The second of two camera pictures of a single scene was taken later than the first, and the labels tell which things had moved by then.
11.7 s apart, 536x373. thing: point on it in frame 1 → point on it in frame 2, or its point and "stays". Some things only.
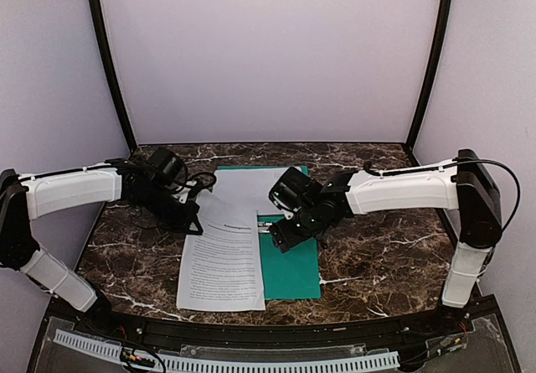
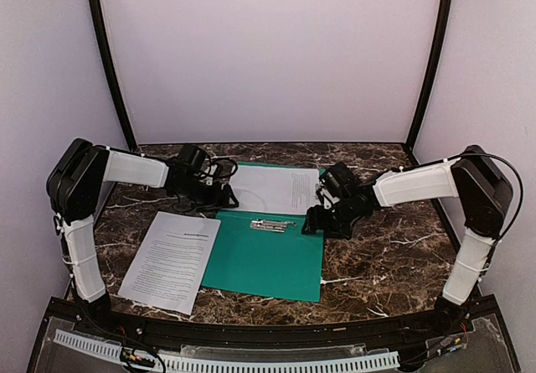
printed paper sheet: (222, 268) → (171, 264)
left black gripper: (184, 215) → (215, 197)
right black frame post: (447, 7) stays
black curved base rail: (392, 331) stays
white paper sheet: (249, 186) stays
